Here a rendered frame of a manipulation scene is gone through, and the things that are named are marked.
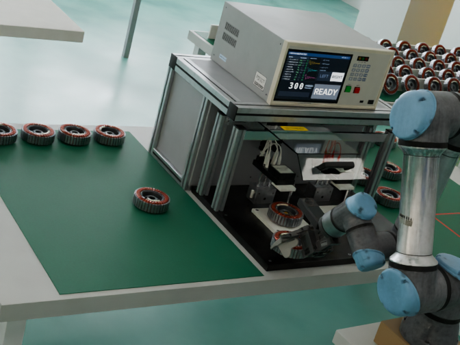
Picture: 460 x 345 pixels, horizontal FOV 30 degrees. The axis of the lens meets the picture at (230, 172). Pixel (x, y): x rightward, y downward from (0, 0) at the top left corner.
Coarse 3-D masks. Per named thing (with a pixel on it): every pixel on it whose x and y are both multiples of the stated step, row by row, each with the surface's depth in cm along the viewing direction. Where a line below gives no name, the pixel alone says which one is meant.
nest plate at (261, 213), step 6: (252, 210) 272; (258, 210) 271; (264, 210) 273; (258, 216) 269; (264, 216) 269; (264, 222) 266; (270, 222) 266; (306, 222) 272; (270, 228) 263; (276, 228) 263; (282, 228) 264; (288, 228) 265; (294, 228) 267
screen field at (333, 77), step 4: (320, 72) 266; (324, 72) 267; (328, 72) 268; (332, 72) 268; (320, 76) 267; (324, 76) 268; (328, 76) 268; (332, 76) 269; (336, 76) 270; (340, 76) 271; (320, 80) 268; (324, 80) 269; (328, 80) 269; (332, 80) 270; (336, 80) 271; (340, 80) 272
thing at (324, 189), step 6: (312, 186) 291; (318, 186) 290; (324, 186) 292; (330, 186) 293; (306, 192) 293; (312, 192) 291; (318, 192) 290; (324, 192) 292; (330, 192) 293; (312, 198) 291; (318, 198) 292; (324, 198) 293
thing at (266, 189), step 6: (252, 186) 278; (258, 186) 277; (264, 186) 279; (270, 186) 280; (258, 192) 276; (264, 192) 278; (270, 192) 279; (252, 198) 278; (258, 198) 277; (264, 198) 279; (270, 198) 280
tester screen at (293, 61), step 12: (288, 60) 258; (300, 60) 260; (312, 60) 262; (324, 60) 265; (336, 60) 267; (348, 60) 270; (288, 72) 260; (300, 72) 262; (312, 72) 264; (336, 72) 269; (288, 84) 262; (312, 84) 267; (336, 84) 272; (276, 96) 262
